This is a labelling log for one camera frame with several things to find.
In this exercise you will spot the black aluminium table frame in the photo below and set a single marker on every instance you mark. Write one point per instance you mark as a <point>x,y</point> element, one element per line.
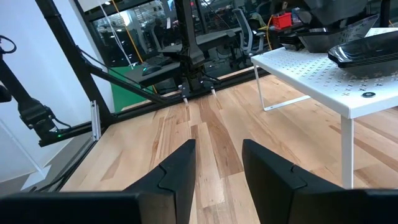
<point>81,68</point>

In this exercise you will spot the red plastic box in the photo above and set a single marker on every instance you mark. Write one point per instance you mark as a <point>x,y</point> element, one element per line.
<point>282,20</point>

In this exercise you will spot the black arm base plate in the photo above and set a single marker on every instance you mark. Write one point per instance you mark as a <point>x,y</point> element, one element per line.
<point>199,87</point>

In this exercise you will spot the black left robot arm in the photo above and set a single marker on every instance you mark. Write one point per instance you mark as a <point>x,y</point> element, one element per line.
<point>189,37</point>

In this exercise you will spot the black computer mouse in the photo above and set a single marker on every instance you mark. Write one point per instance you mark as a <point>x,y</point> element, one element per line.
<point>151,69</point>

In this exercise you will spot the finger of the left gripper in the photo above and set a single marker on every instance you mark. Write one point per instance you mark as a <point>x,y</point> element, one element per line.
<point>334,24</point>

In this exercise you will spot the grey office chair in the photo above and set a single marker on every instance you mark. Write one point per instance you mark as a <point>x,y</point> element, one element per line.
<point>247,31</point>

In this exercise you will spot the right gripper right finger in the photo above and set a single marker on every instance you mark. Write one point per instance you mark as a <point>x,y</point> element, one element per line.
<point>280,193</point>

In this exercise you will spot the black wavy square mini plate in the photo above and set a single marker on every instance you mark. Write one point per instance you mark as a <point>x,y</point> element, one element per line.
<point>320,42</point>

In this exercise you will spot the black keyboard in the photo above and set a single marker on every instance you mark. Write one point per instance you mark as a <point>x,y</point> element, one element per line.
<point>160,60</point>

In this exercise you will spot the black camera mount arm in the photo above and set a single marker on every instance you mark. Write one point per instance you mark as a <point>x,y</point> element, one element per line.
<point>28,105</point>

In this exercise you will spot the silver rail bracket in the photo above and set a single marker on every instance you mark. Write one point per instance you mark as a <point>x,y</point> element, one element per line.
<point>95,119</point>

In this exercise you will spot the black round wavy mini plate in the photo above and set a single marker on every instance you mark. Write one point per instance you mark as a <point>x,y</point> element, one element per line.
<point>367,49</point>

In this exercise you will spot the green panel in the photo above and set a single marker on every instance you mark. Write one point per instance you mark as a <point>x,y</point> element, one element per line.
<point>124,93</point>

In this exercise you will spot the white perforated metal shelf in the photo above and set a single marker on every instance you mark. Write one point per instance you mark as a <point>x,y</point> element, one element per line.
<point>326,77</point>

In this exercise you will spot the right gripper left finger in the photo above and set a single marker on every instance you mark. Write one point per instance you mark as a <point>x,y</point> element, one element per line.
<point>168,189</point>

